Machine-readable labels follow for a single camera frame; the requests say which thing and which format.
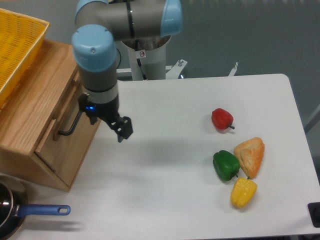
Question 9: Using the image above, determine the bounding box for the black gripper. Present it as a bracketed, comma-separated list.
[78, 93, 133, 143]

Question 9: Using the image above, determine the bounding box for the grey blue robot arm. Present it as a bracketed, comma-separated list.
[71, 0, 183, 142]

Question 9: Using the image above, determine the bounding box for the red bell pepper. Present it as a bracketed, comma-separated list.
[211, 108, 235, 131]

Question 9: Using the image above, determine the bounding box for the yellow bell pepper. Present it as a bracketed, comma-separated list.
[230, 177, 258, 209]

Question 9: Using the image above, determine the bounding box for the white table bracket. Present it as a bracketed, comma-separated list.
[228, 62, 239, 77]

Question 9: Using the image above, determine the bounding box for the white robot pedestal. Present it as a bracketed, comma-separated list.
[117, 35, 188, 81]

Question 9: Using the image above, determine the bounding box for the yellow plastic basket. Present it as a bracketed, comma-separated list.
[0, 8, 50, 107]

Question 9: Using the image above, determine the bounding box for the green bell pepper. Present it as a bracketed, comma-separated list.
[212, 150, 241, 182]

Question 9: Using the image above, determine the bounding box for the blue handled frying pan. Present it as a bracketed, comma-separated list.
[0, 175, 71, 240]

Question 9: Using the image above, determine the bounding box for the wooden drawer cabinet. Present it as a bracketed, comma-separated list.
[0, 39, 102, 193]

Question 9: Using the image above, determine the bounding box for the wooden top drawer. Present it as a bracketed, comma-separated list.
[35, 73, 101, 189]

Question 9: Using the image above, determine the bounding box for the black corner device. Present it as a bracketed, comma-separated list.
[307, 202, 320, 228]

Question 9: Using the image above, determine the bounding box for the orange bread pastry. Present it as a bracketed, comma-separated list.
[233, 137, 265, 179]

